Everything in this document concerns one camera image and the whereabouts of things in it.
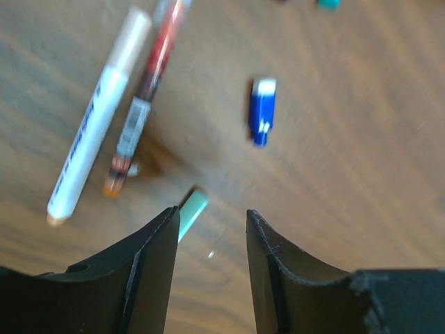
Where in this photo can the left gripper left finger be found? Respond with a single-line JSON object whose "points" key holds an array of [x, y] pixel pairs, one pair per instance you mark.
{"points": [[122, 289]]}

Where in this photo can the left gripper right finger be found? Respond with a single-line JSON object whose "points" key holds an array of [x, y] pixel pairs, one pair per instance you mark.
{"points": [[295, 292]]}

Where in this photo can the mint cap acrylic marker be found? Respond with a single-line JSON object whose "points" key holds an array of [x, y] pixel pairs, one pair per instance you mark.
{"points": [[190, 209]]}

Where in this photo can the orange tip white marker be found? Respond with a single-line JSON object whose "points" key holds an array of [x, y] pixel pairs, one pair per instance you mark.
{"points": [[104, 101]]}

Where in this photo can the blue marker cap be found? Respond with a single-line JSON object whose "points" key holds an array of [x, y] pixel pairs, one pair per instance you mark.
{"points": [[262, 109]]}

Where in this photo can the red clear pen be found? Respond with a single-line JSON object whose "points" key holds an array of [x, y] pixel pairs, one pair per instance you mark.
{"points": [[168, 19]]}

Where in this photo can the teal marker cap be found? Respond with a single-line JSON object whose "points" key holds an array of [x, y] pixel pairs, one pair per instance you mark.
{"points": [[330, 5]]}

